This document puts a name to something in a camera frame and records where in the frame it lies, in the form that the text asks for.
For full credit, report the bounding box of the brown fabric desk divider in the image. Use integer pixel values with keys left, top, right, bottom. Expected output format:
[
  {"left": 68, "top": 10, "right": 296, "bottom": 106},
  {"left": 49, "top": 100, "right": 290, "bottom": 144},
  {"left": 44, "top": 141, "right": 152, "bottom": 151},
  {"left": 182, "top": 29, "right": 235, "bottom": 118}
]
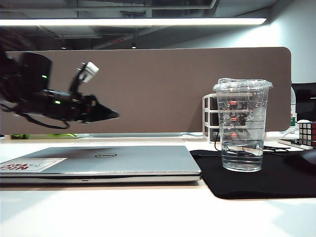
[{"left": 0, "top": 46, "right": 292, "bottom": 135}]

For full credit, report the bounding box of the flat white pad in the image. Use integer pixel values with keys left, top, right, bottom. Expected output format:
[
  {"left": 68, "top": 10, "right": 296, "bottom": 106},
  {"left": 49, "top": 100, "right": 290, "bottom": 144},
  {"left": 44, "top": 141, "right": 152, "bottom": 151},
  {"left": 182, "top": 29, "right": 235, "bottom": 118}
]
[{"left": 277, "top": 139, "right": 314, "bottom": 150}]

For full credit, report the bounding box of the thin black cable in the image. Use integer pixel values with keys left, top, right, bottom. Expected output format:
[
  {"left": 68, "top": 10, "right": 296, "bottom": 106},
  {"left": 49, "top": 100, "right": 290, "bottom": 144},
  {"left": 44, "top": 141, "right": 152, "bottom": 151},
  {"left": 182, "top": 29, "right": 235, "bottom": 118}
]
[{"left": 214, "top": 128, "right": 292, "bottom": 158}]

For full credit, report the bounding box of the black computer mouse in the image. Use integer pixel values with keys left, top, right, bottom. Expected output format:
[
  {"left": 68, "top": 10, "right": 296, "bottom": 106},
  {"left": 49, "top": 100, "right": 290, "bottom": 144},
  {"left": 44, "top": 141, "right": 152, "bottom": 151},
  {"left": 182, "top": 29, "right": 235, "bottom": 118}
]
[{"left": 283, "top": 149, "right": 316, "bottom": 171}]

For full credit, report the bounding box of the light green object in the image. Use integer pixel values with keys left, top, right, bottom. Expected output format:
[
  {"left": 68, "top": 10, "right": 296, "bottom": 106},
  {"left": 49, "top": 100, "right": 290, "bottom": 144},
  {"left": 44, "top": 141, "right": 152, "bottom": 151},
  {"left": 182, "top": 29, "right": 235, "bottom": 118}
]
[{"left": 50, "top": 133, "right": 77, "bottom": 139}]

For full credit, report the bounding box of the black monitor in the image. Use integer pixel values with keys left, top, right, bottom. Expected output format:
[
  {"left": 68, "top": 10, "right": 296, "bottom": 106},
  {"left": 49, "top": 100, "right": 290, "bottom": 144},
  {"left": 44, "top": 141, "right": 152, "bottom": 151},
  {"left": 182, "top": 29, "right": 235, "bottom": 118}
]
[{"left": 291, "top": 83, "right": 316, "bottom": 123}]

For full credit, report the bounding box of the black mouse pad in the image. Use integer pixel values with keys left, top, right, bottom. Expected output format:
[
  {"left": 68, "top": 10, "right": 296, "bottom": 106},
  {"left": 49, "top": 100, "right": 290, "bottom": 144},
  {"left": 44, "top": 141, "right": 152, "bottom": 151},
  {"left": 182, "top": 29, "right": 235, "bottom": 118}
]
[{"left": 189, "top": 148, "right": 316, "bottom": 200}]

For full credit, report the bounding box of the clear bottle with green label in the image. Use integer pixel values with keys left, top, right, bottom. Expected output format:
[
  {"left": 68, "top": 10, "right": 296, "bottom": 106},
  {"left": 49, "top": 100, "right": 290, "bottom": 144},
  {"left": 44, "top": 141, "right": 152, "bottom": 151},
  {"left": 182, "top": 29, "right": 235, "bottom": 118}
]
[{"left": 290, "top": 87, "right": 297, "bottom": 129}]

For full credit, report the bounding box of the grey flat device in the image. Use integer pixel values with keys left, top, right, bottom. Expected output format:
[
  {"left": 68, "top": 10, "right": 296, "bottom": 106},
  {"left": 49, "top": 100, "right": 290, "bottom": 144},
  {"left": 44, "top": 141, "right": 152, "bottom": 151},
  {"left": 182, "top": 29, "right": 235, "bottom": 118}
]
[{"left": 90, "top": 132, "right": 183, "bottom": 138}]

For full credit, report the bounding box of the silver Dell laptop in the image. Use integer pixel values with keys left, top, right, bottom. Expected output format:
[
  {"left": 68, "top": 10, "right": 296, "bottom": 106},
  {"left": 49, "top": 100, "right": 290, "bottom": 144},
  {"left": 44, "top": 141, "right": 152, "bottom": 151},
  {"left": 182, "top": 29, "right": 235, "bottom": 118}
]
[{"left": 0, "top": 145, "right": 202, "bottom": 185}]

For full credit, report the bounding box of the long ceiling light strip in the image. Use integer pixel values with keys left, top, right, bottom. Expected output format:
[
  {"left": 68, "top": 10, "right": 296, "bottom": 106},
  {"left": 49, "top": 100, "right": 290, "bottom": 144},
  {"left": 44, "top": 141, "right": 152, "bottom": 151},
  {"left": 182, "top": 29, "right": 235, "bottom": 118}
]
[{"left": 0, "top": 17, "right": 267, "bottom": 27}]

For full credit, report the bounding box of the dark drawer with red handle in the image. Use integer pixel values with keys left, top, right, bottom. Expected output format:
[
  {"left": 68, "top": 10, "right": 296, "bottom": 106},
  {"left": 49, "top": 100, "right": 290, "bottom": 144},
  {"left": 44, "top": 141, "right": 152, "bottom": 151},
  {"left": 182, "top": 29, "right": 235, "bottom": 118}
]
[
  {"left": 209, "top": 112, "right": 252, "bottom": 126},
  {"left": 209, "top": 97, "right": 252, "bottom": 111},
  {"left": 209, "top": 128, "right": 252, "bottom": 143}
]

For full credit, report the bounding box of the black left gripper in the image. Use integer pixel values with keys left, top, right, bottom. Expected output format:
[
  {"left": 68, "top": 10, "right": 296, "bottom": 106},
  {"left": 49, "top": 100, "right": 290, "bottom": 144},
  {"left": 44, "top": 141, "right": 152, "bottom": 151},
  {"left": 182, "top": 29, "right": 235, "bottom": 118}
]
[{"left": 68, "top": 91, "right": 120, "bottom": 123}]

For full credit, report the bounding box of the black Rubik's cube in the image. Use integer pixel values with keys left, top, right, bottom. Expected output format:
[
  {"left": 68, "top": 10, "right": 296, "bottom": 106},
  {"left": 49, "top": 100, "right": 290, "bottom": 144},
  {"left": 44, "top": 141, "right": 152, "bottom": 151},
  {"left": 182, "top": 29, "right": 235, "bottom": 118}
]
[{"left": 298, "top": 121, "right": 316, "bottom": 149}]

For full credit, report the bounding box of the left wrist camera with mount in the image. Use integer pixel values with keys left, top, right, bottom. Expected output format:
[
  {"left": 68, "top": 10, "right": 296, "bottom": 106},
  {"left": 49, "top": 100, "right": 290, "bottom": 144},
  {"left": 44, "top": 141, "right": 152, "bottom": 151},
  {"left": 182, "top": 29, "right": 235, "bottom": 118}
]
[{"left": 70, "top": 61, "right": 100, "bottom": 96}]

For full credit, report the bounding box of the clear plastic cup with lid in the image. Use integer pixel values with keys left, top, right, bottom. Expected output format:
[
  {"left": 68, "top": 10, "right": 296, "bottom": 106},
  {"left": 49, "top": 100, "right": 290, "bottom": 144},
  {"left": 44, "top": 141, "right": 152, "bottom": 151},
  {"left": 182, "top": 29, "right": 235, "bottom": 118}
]
[{"left": 212, "top": 78, "right": 274, "bottom": 173}]

